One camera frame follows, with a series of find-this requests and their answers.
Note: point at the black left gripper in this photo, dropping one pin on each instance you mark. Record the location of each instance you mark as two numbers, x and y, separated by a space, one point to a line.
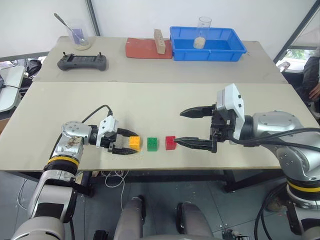
112 143

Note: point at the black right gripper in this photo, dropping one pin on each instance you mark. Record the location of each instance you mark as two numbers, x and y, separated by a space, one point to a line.
221 125

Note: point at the yellow toy brick cube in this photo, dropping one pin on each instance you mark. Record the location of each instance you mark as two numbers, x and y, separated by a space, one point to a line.
134 143

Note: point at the red toy brick cube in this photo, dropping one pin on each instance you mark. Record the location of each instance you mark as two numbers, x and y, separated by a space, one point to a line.
170 143

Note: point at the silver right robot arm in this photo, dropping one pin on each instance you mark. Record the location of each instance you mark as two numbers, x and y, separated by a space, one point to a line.
287 140

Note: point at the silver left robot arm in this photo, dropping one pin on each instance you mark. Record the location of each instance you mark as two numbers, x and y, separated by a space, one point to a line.
62 200

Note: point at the bystander bare hand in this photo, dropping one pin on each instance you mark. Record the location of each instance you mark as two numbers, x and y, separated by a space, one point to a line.
316 91

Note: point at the green toy brick cube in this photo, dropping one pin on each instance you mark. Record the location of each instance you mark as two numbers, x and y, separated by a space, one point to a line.
152 144

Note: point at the blue plastic bin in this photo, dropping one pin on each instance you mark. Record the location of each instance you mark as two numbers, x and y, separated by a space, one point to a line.
207 53

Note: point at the grey rounded robot leg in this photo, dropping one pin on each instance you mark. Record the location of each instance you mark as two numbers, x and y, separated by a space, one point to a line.
195 220
131 220

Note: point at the grey handheld remote controller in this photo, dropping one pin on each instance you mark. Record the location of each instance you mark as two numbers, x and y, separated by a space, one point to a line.
82 62

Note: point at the beige wooden block with holes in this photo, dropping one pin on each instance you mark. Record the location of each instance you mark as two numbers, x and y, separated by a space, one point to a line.
160 41

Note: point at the red flat mat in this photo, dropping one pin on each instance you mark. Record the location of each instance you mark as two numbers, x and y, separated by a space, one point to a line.
142 48

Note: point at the tall glass beaker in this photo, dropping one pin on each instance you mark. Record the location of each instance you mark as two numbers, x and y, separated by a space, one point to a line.
201 32

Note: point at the wide glass beaker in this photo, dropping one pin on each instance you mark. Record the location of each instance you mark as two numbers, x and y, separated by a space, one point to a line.
80 35

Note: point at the seated person in dark clothes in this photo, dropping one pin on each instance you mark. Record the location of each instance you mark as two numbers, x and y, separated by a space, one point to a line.
310 72

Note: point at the white side desk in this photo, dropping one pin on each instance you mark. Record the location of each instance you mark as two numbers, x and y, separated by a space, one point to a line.
10 87

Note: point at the metal spoon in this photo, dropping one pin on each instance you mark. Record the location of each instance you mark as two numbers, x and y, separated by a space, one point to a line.
67 25

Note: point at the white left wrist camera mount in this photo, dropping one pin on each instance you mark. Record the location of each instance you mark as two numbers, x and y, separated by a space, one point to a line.
108 126

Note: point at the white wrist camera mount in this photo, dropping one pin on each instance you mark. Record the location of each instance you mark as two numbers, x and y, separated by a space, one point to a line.
108 126
235 105

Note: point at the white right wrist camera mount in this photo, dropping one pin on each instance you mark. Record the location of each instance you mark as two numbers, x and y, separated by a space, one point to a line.
235 105

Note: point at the black table frame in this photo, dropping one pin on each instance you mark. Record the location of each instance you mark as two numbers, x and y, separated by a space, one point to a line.
250 176

